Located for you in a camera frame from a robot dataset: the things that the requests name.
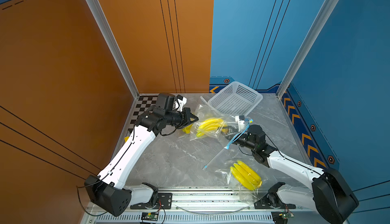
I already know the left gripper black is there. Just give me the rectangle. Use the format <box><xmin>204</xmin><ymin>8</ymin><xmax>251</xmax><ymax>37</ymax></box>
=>
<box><xmin>165</xmin><ymin>108</ymin><xmax>199</xmax><ymax>129</ymax></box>

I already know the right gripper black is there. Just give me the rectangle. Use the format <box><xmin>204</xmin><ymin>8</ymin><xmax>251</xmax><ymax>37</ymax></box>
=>
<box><xmin>218</xmin><ymin>127</ymin><xmax>258</xmax><ymax>152</ymax></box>

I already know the yellow banana bunch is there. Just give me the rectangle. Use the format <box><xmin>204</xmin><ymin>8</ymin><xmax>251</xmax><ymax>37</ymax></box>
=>
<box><xmin>230</xmin><ymin>160</ymin><xmax>263</xmax><ymax>191</ymax></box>
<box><xmin>196</xmin><ymin>118</ymin><xmax>227</xmax><ymax>138</ymax></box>
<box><xmin>182</xmin><ymin>124</ymin><xmax>193</xmax><ymax>134</ymax></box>

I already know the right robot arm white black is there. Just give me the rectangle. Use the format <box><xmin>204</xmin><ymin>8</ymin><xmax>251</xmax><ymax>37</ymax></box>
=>
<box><xmin>222</xmin><ymin>125</ymin><xmax>359</xmax><ymax>224</ymax></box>

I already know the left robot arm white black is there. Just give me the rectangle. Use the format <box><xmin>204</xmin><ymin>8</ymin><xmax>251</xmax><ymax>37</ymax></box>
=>
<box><xmin>83</xmin><ymin>93</ymin><xmax>198</xmax><ymax>217</ymax></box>

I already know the near zip-top bag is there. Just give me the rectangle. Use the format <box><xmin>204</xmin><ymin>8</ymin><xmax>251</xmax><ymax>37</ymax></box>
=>
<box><xmin>203</xmin><ymin>146</ymin><xmax>276</xmax><ymax>204</ymax></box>

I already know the white perforated plastic basket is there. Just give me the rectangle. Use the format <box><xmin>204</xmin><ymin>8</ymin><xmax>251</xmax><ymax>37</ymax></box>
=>
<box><xmin>207</xmin><ymin>82</ymin><xmax>263</xmax><ymax>116</ymax></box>

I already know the black brown checkerboard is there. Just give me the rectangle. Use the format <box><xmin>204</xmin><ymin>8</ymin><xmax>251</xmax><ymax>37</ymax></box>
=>
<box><xmin>126</xmin><ymin>94</ymin><xmax>158</xmax><ymax>136</ymax></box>

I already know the right green circuit board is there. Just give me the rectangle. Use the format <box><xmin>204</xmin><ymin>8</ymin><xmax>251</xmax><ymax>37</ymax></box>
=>
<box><xmin>279</xmin><ymin>212</ymin><xmax>294</xmax><ymax>224</ymax></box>

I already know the green circuit board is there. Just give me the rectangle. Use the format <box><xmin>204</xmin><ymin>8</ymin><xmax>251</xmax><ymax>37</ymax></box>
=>
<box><xmin>279</xmin><ymin>212</ymin><xmax>294</xmax><ymax>224</ymax></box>
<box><xmin>140</xmin><ymin>212</ymin><xmax>159</xmax><ymax>224</ymax></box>

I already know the left green circuit board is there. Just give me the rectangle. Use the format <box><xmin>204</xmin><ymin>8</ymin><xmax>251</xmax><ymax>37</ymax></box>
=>
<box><xmin>140</xmin><ymin>212</ymin><xmax>159</xmax><ymax>224</ymax></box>

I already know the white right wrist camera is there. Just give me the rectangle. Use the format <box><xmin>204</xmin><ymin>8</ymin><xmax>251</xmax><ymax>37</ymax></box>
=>
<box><xmin>235</xmin><ymin>115</ymin><xmax>247</xmax><ymax>132</ymax></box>

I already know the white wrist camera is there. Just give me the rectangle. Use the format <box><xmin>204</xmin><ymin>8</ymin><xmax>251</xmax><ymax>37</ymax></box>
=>
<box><xmin>174</xmin><ymin>95</ymin><xmax>187</xmax><ymax>112</ymax></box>
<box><xmin>235</xmin><ymin>115</ymin><xmax>247</xmax><ymax>132</ymax></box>

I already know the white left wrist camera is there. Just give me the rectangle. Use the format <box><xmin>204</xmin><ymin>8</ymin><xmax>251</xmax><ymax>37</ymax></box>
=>
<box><xmin>174</xmin><ymin>95</ymin><xmax>187</xmax><ymax>112</ymax></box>

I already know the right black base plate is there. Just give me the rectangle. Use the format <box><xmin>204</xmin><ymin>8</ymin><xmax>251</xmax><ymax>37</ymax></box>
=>
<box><xmin>254</xmin><ymin>193</ymin><xmax>296</xmax><ymax>209</ymax></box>

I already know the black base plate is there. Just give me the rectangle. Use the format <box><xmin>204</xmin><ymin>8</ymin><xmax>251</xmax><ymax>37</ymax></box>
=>
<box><xmin>254</xmin><ymin>193</ymin><xmax>296</xmax><ymax>209</ymax></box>
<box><xmin>130</xmin><ymin>192</ymin><xmax>173</xmax><ymax>210</ymax></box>

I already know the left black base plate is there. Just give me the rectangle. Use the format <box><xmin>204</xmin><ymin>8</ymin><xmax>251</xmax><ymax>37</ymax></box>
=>
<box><xmin>130</xmin><ymin>192</ymin><xmax>173</xmax><ymax>210</ymax></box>

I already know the left aluminium corner post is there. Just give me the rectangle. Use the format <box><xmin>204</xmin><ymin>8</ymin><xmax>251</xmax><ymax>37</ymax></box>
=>
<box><xmin>85</xmin><ymin>0</ymin><xmax>139</xmax><ymax>99</ymax></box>

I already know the aluminium corner post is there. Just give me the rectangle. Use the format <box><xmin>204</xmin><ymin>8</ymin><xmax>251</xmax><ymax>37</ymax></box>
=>
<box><xmin>276</xmin><ymin>0</ymin><xmax>339</xmax><ymax>100</ymax></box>
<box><xmin>85</xmin><ymin>0</ymin><xmax>139</xmax><ymax>99</ymax></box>

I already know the right aluminium corner post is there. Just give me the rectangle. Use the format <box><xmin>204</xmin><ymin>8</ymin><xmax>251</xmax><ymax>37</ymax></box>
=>
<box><xmin>276</xmin><ymin>0</ymin><xmax>339</xmax><ymax>100</ymax></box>

